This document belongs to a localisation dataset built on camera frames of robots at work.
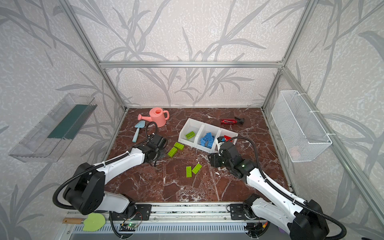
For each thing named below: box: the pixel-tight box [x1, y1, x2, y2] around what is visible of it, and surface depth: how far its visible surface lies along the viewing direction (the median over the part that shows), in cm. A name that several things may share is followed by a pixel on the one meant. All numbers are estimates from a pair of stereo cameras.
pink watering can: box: [137, 107, 170, 128], surface depth 106 cm
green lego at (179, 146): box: [174, 141, 185, 151], surface depth 98 cm
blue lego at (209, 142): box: [200, 138, 214, 149], surface depth 96 cm
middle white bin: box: [194, 122, 222, 154], surface depth 97 cm
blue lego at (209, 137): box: [203, 132, 215, 142], surface depth 96 cm
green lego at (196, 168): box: [191, 163, 203, 175], surface depth 90 cm
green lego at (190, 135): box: [185, 131, 196, 140], surface depth 104 cm
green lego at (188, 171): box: [185, 166, 192, 178], surface depth 88 cm
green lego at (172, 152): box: [167, 146, 178, 158], surface depth 96 cm
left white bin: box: [178, 118, 206, 148], surface depth 104 cm
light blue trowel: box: [132, 120, 146, 143], surface depth 110 cm
